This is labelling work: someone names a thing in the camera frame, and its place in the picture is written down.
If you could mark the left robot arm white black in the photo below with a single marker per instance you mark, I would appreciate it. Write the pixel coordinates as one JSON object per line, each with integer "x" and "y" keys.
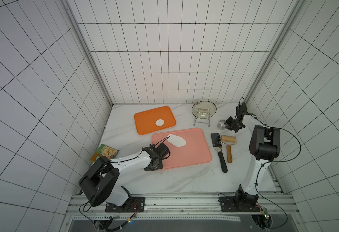
{"x": 102, "y": 182}

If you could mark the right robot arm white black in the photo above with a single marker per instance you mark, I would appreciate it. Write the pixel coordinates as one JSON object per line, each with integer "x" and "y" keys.
{"x": 264, "y": 148}

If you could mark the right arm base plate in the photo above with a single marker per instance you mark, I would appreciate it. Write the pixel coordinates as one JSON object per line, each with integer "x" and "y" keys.
{"x": 234, "y": 205}

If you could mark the white dough on orange tray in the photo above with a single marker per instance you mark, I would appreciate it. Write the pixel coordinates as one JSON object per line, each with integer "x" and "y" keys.
{"x": 159, "y": 122}

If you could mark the orange plastic tray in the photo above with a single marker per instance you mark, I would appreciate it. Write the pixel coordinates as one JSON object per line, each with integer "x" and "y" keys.
{"x": 145, "y": 121}

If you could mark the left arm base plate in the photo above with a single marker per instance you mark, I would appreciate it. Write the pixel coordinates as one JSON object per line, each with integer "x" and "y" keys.
{"x": 132, "y": 205}

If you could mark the metal spatula black handle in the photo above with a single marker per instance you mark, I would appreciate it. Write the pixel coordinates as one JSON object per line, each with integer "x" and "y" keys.
{"x": 218, "y": 147}

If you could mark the pink plastic tray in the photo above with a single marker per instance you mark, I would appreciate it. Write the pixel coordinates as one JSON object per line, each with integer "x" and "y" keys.
{"x": 195, "y": 152}

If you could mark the green yellow packet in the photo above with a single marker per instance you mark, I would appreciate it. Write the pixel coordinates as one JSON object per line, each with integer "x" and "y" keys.
{"x": 104, "y": 150}

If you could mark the wooden rolling pin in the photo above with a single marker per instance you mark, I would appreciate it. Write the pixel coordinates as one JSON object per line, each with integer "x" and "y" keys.
{"x": 228, "y": 141}

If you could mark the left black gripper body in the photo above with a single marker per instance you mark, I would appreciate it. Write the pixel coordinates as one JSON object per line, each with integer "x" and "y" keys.
{"x": 158, "y": 166}

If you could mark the white dough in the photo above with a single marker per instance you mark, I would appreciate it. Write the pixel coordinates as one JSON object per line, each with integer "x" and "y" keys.
{"x": 176, "y": 140}
{"x": 159, "y": 122}

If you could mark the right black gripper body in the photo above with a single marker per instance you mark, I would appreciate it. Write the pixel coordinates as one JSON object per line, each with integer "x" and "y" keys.
{"x": 230, "y": 123}

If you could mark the metal wire lid rack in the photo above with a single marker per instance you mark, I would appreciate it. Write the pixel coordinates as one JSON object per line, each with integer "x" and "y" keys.
{"x": 202, "y": 116}

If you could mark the aluminium mounting rail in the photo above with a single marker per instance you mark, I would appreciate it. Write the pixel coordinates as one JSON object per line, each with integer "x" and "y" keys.
{"x": 182, "y": 206}

